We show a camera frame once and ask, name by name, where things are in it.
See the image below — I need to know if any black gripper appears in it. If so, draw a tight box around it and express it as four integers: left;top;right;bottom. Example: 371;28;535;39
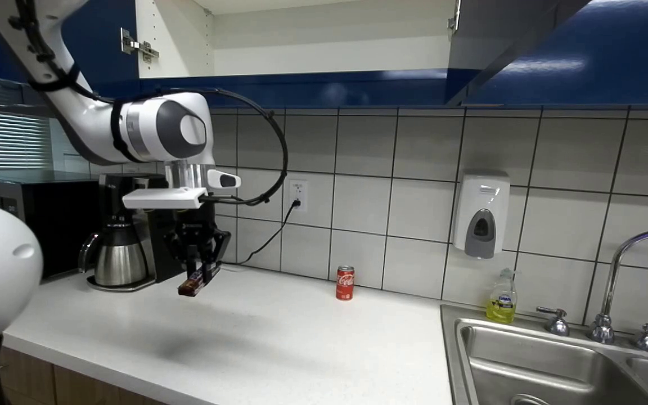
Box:
168;205;232;283

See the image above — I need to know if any brown Snickers bar packet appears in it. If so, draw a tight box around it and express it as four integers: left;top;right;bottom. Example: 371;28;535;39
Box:
177;272;208;298

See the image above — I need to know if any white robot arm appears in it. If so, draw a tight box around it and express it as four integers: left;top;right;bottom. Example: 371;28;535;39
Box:
0;0;240;298

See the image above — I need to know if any open upper cabinet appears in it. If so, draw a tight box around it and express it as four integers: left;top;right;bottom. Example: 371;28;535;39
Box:
118;0;461;108

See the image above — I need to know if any blue upper cabinet door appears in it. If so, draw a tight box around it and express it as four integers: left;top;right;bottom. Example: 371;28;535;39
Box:
445;0;590;107

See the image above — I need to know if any stainless steel coffee maker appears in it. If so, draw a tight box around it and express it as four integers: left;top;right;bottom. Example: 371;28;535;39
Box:
101;174;224;287

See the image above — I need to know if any steel coffee carafe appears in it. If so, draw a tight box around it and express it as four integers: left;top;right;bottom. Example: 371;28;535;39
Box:
78;219;151;291

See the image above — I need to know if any red soda can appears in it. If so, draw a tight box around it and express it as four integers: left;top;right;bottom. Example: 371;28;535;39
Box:
335;265;356;303

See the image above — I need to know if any black microwave oven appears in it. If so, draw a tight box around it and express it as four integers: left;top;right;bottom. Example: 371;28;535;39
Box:
0;171;101;282

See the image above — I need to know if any white soap dispenser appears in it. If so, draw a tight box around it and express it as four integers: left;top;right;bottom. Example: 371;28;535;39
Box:
455;177;510;260

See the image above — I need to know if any stainless steel double sink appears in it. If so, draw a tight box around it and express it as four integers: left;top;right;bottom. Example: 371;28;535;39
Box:
441;307;648;405

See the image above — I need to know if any yellow dish soap bottle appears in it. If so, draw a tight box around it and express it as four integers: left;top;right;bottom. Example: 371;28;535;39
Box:
484;268;514;324

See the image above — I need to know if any chrome kitchen faucet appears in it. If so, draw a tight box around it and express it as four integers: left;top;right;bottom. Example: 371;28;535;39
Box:
533;228;648;357

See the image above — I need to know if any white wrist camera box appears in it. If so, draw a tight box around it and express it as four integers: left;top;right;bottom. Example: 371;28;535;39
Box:
122;169;240;213

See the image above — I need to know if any black power cord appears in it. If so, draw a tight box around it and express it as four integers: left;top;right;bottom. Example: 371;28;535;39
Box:
234;198;301;268

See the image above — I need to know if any white wall outlet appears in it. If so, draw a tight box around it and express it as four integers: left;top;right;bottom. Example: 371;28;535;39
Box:
288;180;307;217

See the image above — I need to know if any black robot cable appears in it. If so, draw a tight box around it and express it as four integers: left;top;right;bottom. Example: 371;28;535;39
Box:
7;0;293;209

